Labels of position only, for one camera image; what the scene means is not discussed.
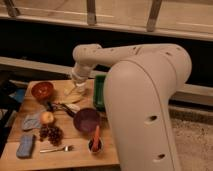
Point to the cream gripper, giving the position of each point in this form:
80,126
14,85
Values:
78,87

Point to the yellow red apple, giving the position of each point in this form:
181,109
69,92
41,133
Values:
47,117

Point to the yellow banana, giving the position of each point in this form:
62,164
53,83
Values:
71,99

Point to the purple bowl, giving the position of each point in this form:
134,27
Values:
86,120

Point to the black handled utensil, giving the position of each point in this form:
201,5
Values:
53,107

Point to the blue sponge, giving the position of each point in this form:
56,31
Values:
26,146

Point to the orange carrot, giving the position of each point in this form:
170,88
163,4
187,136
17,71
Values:
96,139

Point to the dark cup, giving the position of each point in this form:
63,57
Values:
98,149

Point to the green plastic tray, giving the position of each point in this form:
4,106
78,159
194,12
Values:
98,98

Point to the red grapes bunch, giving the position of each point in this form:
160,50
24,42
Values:
52,133

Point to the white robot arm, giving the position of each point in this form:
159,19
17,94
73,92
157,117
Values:
137,89

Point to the grey cloth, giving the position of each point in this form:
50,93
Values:
31,122

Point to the black chair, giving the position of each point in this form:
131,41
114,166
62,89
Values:
8,103

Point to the blue object at table edge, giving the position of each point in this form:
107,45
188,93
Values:
18,95

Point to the red bowl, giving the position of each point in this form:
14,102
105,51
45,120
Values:
42,91

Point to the metal spoon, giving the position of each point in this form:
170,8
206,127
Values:
65,149

